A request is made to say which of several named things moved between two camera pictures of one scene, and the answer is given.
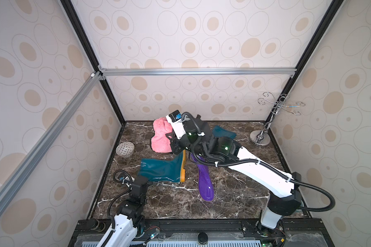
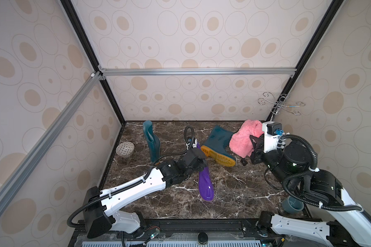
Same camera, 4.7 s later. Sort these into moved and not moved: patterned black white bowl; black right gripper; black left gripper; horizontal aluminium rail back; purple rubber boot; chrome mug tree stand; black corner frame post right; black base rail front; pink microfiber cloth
Moved: black left gripper; pink microfiber cloth; black right gripper
Not moved: patterned black white bowl; black corner frame post right; purple rubber boot; chrome mug tree stand; horizontal aluminium rail back; black base rail front
